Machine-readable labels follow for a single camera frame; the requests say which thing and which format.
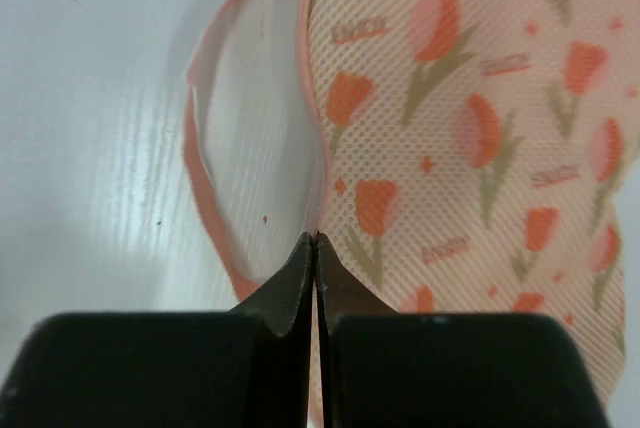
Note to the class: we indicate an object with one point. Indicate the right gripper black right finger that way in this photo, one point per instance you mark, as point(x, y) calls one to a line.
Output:
point(381, 368)

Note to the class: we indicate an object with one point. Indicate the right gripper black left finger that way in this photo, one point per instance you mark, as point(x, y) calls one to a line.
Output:
point(246, 367)

